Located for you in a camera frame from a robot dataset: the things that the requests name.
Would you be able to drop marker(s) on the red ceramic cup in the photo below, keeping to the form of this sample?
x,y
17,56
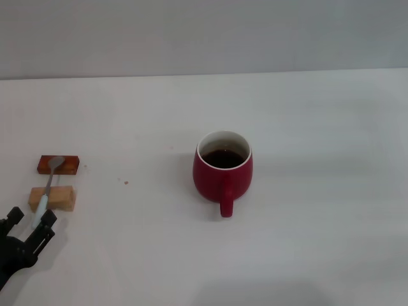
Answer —
x,y
210,185

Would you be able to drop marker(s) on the dark brown wooden block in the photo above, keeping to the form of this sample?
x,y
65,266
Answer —
x,y
70,165

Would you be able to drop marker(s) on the dark coffee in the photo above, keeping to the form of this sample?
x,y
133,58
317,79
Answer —
x,y
223,159

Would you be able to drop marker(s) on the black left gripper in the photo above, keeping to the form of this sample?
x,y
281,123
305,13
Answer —
x,y
12,255

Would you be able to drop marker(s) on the light wooden spoon rest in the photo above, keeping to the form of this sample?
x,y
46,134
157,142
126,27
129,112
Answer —
x,y
62,197

